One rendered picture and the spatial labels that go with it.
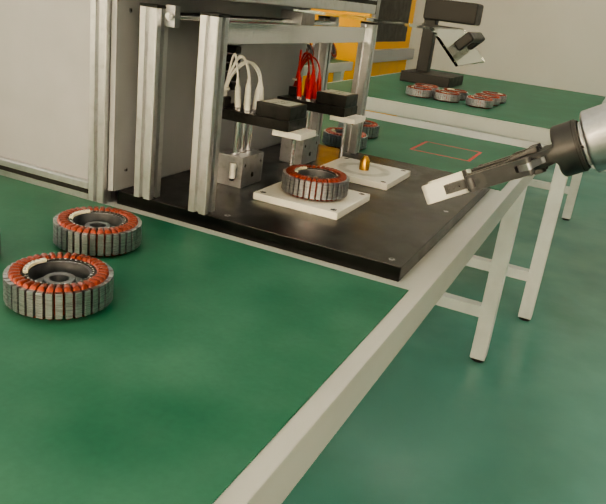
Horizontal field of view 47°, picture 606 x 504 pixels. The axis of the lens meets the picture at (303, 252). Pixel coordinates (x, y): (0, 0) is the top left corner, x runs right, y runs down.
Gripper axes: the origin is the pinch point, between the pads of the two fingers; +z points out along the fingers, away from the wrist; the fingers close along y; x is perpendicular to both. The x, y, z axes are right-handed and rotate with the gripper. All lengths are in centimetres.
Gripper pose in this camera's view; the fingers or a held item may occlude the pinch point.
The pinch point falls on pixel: (448, 186)
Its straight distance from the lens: 109.0
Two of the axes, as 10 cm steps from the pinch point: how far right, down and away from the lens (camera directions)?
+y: 4.2, -2.7, 8.7
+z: -8.4, 2.5, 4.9
